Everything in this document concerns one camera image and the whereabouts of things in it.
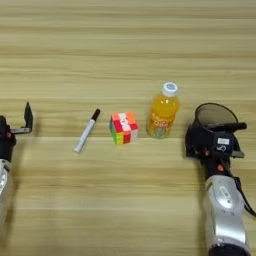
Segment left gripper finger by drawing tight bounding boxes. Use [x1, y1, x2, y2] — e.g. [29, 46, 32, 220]
[23, 101, 35, 135]

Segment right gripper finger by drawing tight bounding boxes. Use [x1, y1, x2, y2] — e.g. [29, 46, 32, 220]
[232, 131, 242, 153]
[185, 123, 206, 160]

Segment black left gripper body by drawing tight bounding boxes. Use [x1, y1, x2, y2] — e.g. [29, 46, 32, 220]
[0, 114, 27, 162]

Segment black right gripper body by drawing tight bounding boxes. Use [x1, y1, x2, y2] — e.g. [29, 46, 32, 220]
[198, 149, 246, 179]

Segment black marker pen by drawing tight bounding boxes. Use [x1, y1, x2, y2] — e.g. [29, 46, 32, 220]
[206, 121, 249, 133]

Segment black mesh pen cup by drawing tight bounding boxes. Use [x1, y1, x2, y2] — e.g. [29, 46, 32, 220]
[192, 102, 240, 159]

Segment orange juice bottle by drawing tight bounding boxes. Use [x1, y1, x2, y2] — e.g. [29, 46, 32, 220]
[145, 81, 181, 140]

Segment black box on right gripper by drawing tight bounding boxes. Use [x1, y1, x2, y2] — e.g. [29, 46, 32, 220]
[207, 130, 237, 155]

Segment white marker with black cap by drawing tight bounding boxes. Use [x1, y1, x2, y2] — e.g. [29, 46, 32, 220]
[73, 108, 102, 154]

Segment colourful puzzle cube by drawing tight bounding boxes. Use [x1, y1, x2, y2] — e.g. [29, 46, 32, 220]
[108, 111, 140, 146]

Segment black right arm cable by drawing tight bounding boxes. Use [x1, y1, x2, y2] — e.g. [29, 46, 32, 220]
[229, 164, 256, 218]

